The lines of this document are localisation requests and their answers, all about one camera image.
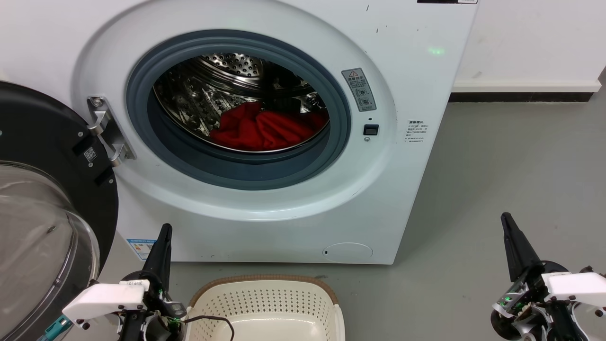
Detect white front-load washing machine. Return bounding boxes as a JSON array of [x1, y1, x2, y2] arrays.
[[0, 0, 479, 265]]

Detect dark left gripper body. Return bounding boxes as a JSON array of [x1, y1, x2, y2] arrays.
[[118, 271, 187, 341]]

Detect round white filter cover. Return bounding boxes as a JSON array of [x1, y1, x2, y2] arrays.
[[322, 242, 374, 262]]

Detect cream perforated laundry basket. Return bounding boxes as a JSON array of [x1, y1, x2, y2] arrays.
[[184, 274, 345, 341]]

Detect blue energy label sticker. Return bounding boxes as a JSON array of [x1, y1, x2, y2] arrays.
[[126, 238, 157, 261]]

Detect silver metal door hinge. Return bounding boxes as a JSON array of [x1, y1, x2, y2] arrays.
[[87, 96, 137, 167]]

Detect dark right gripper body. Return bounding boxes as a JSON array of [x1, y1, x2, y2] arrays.
[[490, 260, 585, 341]]

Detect stainless steel washing machine drum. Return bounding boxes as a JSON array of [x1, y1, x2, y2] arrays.
[[152, 53, 330, 153]]

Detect grey rubber door gasket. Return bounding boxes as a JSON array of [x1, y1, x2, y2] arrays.
[[125, 29, 352, 191]]

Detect white and black baseboard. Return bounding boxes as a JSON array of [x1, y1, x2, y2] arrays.
[[449, 79, 602, 103]]

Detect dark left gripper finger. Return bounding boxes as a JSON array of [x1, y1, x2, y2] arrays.
[[142, 224, 173, 290]]

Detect thin black cable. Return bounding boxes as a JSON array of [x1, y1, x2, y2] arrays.
[[182, 315, 236, 341]]

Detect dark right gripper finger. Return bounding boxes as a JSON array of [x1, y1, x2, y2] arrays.
[[501, 212, 543, 283]]

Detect grey warning sticker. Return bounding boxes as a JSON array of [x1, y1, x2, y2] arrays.
[[341, 68, 377, 112]]

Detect black round washer door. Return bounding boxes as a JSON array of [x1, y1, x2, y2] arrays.
[[0, 81, 119, 341]]

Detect red cloth garment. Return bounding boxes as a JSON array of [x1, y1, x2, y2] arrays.
[[209, 102, 330, 152]]

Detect teal connector plug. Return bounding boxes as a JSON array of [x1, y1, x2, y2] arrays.
[[38, 316, 72, 341]]

